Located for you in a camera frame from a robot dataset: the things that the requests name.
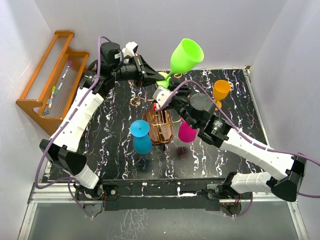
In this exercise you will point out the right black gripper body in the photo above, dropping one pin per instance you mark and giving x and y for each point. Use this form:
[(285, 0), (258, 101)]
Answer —
[(182, 103)]

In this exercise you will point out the green capped marker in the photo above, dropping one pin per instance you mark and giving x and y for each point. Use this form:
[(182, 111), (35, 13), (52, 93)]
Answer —
[(55, 89)]

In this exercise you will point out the orange wine glass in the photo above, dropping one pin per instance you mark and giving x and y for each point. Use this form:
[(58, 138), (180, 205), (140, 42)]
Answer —
[(221, 89)]

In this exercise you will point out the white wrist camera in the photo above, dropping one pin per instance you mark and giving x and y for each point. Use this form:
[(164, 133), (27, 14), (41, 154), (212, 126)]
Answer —
[(161, 95), (129, 51)]

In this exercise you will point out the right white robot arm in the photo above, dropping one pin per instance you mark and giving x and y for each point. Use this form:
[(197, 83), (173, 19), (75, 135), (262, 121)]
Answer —
[(283, 172)]

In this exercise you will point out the pink capped marker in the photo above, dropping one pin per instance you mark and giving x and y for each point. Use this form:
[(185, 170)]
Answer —
[(67, 69)]

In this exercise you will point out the gold wire wine glass rack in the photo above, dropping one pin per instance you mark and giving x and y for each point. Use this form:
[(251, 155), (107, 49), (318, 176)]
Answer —
[(161, 130)]

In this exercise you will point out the pink wine glass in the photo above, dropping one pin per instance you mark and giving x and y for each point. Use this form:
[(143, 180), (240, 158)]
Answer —
[(185, 133)]

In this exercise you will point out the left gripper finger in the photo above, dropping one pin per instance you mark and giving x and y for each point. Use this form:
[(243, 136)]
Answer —
[(144, 68), (152, 79)]

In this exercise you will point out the orange tipped marker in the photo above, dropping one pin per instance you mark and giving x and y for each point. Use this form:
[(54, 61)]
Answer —
[(51, 100)]

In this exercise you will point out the orange wooden rack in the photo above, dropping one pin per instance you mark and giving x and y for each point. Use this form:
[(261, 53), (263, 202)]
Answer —
[(48, 73)]

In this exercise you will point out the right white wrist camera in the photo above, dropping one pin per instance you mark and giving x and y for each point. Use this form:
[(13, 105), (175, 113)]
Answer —
[(161, 95)]

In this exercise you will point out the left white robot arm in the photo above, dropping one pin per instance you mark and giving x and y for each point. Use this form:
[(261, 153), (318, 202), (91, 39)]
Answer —
[(112, 64)]

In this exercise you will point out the green wine glass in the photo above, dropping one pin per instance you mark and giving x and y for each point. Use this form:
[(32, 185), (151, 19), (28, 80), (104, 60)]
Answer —
[(184, 58)]

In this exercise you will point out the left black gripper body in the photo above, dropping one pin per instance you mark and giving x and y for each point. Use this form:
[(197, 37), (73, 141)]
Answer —
[(133, 71)]

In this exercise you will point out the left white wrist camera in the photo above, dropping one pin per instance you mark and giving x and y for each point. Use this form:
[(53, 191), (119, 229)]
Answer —
[(129, 51)]

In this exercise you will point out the blue wine glass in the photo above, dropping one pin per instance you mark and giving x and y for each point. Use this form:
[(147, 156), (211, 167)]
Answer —
[(141, 140)]

